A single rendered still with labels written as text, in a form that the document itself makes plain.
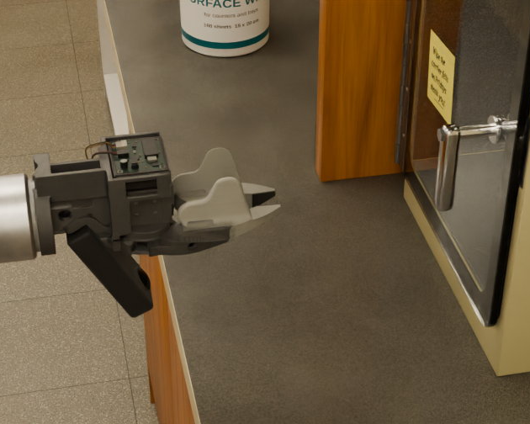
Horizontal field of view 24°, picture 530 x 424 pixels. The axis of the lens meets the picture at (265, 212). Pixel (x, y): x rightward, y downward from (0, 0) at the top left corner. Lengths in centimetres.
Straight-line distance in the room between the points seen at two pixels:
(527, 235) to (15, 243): 46
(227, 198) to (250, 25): 73
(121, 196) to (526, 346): 44
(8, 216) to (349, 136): 56
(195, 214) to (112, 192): 8
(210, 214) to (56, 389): 157
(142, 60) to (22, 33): 220
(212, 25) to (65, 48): 212
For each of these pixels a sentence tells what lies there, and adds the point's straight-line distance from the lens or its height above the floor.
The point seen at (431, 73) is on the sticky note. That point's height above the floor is 116.
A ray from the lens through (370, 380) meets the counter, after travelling 123.
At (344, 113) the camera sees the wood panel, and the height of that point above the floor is 103.
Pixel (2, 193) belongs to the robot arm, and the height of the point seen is 120.
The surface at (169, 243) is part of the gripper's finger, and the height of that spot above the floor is 115.
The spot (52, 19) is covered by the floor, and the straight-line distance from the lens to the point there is 402.
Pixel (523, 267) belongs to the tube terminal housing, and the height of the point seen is 108.
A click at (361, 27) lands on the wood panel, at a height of 115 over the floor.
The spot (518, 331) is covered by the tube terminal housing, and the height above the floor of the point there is 100.
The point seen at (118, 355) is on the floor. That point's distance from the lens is 267.
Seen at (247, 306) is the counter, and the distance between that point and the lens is 131.
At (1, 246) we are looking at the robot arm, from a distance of 105.
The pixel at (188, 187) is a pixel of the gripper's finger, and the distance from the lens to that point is 110.
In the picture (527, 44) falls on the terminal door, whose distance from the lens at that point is 104.
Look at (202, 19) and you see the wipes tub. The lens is 175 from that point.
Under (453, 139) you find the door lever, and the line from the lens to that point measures 111.
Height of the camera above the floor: 179
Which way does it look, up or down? 36 degrees down
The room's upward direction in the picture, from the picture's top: straight up
